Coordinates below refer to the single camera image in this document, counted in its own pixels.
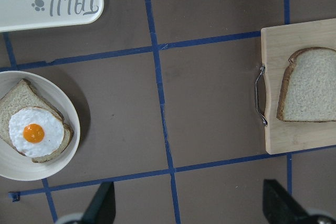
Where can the bread slice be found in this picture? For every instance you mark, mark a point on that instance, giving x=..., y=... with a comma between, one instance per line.
x=307, y=91
x=23, y=95

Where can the wooden cutting board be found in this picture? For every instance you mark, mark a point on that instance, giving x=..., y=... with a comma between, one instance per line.
x=278, y=43

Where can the fried egg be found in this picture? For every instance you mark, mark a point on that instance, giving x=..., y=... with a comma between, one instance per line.
x=35, y=132

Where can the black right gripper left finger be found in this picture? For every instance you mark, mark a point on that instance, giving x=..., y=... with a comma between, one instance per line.
x=102, y=207

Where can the bread slice under egg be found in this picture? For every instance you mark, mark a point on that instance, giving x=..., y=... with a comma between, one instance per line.
x=23, y=95

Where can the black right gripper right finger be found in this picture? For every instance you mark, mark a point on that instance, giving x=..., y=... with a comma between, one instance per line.
x=280, y=207

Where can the white round plate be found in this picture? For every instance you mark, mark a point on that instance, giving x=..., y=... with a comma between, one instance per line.
x=14, y=165

